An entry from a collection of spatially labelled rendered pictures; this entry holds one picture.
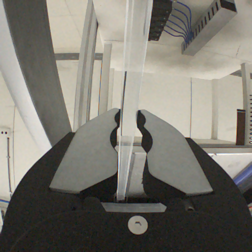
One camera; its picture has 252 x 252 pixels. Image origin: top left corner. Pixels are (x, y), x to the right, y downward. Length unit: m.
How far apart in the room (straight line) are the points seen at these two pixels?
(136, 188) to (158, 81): 1.82
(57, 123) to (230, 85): 2.47
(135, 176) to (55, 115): 0.14
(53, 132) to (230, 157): 0.24
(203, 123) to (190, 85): 0.53
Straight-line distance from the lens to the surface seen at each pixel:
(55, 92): 0.18
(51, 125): 0.17
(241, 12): 0.54
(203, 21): 0.51
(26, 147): 2.28
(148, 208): 0.32
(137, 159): 0.19
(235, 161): 0.27
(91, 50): 0.48
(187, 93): 2.11
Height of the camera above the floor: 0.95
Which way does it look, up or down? 1 degrees down
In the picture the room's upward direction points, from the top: 177 degrees counter-clockwise
